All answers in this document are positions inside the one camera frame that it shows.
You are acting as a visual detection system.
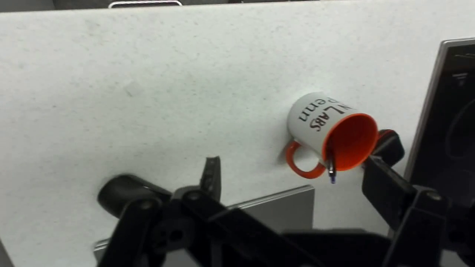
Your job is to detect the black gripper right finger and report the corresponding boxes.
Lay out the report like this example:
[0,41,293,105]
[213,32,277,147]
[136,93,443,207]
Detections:
[360,154,449,267]

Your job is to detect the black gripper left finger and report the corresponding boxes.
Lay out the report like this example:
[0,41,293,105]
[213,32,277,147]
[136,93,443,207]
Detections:
[97,155,317,267]

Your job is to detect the white mug with orange inside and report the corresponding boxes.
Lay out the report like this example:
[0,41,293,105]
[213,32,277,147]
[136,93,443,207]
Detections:
[283,90,379,179]

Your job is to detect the black glass cooktop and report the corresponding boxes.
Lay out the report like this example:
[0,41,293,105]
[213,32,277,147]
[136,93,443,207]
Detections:
[403,35,475,209]

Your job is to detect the silver drawer handle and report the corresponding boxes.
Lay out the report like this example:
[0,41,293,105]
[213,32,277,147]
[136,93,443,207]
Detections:
[106,0,183,10]

